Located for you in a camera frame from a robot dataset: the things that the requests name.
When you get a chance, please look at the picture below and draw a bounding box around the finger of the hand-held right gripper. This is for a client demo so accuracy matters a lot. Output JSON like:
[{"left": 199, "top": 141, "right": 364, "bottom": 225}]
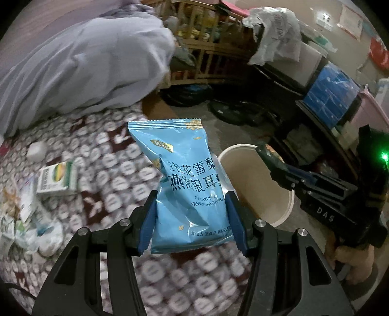
[
  {"left": 270, "top": 161, "right": 357, "bottom": 195},
  {"left": 270, "top": 169, "right": 308, "bottom": 199}
]

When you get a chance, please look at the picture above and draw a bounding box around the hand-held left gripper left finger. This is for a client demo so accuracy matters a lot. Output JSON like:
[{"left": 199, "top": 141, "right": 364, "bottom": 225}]
[{"left": 32, "top": 190, "right": 159, "bottom": 316}]

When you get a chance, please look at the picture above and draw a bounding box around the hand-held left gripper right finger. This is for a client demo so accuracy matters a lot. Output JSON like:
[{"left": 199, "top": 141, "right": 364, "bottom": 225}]
[{"left": 226, "top": 191, "right": 354, "bottom": 316}]

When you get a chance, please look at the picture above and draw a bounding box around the dark printed wrapper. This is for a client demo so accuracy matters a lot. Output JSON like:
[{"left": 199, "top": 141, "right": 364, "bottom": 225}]
[{"left": 256, "top": 144, "right": 285, "bottom": 167}]

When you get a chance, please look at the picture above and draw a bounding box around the white paper bucket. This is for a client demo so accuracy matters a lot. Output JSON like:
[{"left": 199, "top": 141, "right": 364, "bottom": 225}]
[{"left": 218, "top": 144, "right": 296, "bottom": 227}]

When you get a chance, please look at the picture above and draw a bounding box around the blue snack packet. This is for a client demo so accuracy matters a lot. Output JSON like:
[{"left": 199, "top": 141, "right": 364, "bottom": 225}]
[{"left": 127, "top": 118, "right": 239, "bottom": 254}]

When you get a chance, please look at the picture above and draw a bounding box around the person's right hand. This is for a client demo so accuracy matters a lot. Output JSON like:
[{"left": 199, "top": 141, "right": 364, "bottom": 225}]
[{"left": 325, "top": 241, "right": 379, "bottom": 284}]

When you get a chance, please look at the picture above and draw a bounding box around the printed blanket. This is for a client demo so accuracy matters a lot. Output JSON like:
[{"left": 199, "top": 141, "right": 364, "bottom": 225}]
[{"left": 0, "top": 102, "right": 262, "bottom": 316}]

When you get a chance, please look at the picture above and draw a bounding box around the blue storage box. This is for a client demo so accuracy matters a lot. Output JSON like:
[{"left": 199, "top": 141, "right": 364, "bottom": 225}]
[{"left": 303, "top": 64, "right": 361, "bottom": 129}]

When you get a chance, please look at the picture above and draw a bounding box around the black floor fan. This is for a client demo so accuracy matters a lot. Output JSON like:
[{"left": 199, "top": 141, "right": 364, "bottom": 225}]
[{"left": 209, "top": 98, "right": 275, "bottom": 126}]

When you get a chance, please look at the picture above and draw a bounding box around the black shelf rack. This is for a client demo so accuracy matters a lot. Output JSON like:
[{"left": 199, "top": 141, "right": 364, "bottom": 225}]
[{"left": 252, "top": 56, "right": 367, "bottom": 172}]

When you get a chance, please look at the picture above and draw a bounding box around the pink plastic bin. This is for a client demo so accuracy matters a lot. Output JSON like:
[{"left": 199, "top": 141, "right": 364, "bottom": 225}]
[{"left": 343, "top": 88, "right": 389, "bottom": 144}]

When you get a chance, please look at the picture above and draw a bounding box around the green and white medicine box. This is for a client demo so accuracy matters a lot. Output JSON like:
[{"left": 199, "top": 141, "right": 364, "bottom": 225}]
[{"left": 36, "top": 161, "right": 78, "bottom": 195}]

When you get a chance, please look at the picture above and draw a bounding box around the white carton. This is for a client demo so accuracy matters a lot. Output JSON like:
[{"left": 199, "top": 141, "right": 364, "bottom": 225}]
[{"left": 299, "top": 40, "right": 323, "bottom": 86}]

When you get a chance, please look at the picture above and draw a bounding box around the pile of crumpled wrappers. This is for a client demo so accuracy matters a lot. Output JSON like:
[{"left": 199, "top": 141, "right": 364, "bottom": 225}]
[{"left": 0, "top": 178, "right": 64, "bottom": 256}]

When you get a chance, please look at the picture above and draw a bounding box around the brown cardboard sheet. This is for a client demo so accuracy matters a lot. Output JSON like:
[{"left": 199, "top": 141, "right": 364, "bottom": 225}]
[{"left": 141, "top": 94, "right": 180, "bottom": 123}]

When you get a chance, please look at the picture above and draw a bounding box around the small white box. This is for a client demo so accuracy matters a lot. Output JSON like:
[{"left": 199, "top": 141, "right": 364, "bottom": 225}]
[{"left": 27, "top": 142, "right": 47, "bottom": 161}]

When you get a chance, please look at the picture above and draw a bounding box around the red bag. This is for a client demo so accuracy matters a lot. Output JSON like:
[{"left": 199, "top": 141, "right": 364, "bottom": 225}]
[{"left": 369, "top": 37, "right": 389, "bottom": 70}]

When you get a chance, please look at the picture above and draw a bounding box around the crumpled clear plastic bag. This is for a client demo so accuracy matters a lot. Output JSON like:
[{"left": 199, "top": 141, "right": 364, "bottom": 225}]
[{"left": 242, "top": 5, "right": 302, "bottom": 66}]

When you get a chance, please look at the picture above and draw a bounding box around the wooden crib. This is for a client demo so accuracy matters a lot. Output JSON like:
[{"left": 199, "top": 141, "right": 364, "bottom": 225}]
[{"left": 156, "top": 0, "right": 254, "bottom": 89}]

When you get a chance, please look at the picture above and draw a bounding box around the lavender duvet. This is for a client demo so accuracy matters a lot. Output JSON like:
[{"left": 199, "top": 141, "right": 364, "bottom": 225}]
[{"left": 0, "top": 0, "right": 177, "bottom": 137}]

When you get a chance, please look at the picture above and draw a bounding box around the black cable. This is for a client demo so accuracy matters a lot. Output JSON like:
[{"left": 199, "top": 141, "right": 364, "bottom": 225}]
[{"left": 0, "top": 282, "right": 38, "bottom": 301}]

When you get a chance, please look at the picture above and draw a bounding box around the white wall socket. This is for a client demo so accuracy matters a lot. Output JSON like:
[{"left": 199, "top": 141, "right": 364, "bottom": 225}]
[{"left": 315, "top": 11, "right": 334, "bottom": 25}]

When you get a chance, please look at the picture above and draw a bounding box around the wall paper notice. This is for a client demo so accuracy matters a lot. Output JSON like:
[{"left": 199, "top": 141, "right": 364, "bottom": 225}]
[{"left": 338, "top": 4, "right": 364, "bottom": 39}]

